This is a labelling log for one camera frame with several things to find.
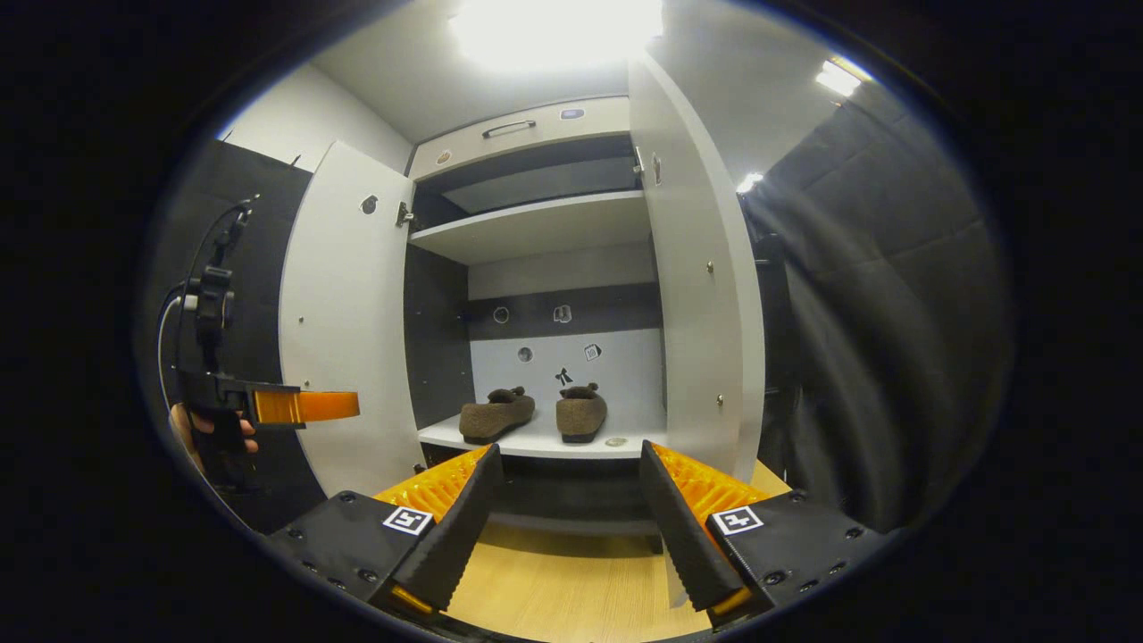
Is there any grey shoe cabinet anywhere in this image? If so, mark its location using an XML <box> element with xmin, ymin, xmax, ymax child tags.
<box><xmin>402</xmin><ymin>96</ymin><xmax>666</xmax><ymax>537</ymax></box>

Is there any white cable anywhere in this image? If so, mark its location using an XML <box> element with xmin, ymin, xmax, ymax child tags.
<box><xmin>157</xmin><ymin>293</ymin><xmax>193</xmax><ymax>407</ymax></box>

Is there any large ceiling light panel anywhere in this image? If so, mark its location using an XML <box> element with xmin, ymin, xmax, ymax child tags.
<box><xmin>449</xmin><ymin>0</ymin><xmax>666</xmax><ymax>72</ymax></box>

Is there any black backdrop cloth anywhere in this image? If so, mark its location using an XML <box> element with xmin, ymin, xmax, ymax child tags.
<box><xmin>143</xmin><ymin>80</ymin><xmax>1014</xmax><ymax>537</ymax></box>

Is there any grey cabinet drawer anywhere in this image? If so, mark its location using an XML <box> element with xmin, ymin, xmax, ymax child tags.
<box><xmin>409</xmin><ymin>96</ymin><xmax>633</xmax><ymax>182</ymax></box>

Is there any brown fuzzy shoe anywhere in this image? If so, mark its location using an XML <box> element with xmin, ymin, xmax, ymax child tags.
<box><xmin>555</xmin><ymin>383</ymin><xmax>608</xmax><ymax>445</ymax></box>
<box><xmin>459</xmin><ymin>387</ymin><xmax>537</xmax><ymax>446</ymax></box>

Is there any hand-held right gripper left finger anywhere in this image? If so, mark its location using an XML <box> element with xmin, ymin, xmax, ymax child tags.
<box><xmin>265</xmin><ymin>444</ymin><xmax>505</xmax><ymax>617</ymax></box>

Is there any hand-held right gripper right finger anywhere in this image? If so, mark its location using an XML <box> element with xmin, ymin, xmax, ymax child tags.
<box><xmin>638</xmin><ymin>439</ymin><xmax>885</xmax><ymax>626</ymax></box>

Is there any grey shoe cabinet door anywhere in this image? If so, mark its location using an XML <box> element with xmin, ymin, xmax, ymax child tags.
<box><xmin>279</xmin><ymin>140</ymin><xmax>430</xmax><ymax>498</ymax></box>
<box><xmin>628</xmin><ymin>54</ymin><xmax>767</xmax><ymax>483</ymax></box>

